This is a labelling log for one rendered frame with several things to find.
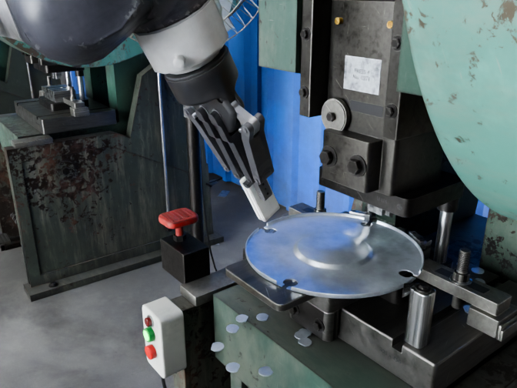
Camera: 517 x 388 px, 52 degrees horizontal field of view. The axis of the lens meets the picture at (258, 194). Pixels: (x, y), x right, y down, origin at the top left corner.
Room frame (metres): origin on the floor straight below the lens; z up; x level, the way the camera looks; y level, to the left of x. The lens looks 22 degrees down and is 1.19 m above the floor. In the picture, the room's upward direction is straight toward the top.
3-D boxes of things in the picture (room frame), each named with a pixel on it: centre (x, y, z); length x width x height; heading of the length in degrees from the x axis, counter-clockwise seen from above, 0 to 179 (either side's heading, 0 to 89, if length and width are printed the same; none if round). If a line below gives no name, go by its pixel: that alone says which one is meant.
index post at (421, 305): (0.64, -0.23, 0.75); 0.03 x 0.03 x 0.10; 38
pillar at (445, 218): (0.83, -0.32, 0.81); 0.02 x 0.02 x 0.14
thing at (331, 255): (0.78, -0.12, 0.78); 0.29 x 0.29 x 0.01
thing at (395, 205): (0.86, -0.23, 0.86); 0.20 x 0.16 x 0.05; 38
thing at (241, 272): (0.75, -0.08, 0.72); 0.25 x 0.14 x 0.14; 128
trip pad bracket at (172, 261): (0.96, 0.15, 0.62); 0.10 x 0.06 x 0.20; 38
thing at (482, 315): (0.73, -0.33, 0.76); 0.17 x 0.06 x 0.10; 38
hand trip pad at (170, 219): (0.98, 0.16, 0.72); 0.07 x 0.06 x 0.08; 128
